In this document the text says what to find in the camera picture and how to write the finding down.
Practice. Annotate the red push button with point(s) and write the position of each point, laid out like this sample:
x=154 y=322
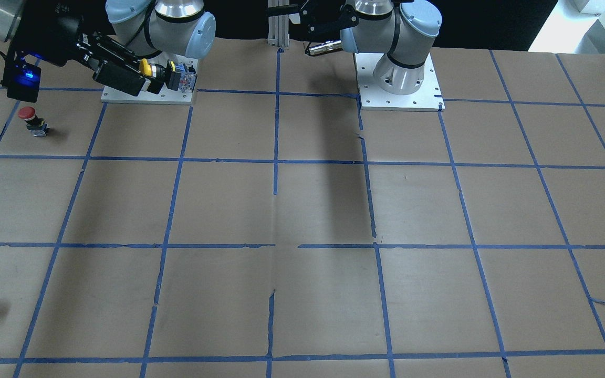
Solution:
x=36 y=125

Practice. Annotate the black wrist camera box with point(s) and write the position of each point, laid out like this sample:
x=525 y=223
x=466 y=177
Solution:
x=23 y=82

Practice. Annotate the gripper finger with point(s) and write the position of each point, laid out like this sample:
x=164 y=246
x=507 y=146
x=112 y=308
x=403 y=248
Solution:
x=289 y=9
x=343 y=22
x=105 y=48

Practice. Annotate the yellow push button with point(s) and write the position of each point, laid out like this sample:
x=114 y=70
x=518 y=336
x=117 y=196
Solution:
x=178 y=76

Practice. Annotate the silver cable connector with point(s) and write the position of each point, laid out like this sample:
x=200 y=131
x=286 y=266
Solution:
x=325 y=48

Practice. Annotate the aluminium frame post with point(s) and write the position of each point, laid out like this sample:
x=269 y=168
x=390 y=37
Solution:
x=278 y=32

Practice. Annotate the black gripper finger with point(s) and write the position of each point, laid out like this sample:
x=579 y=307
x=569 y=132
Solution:
x=126 y=80

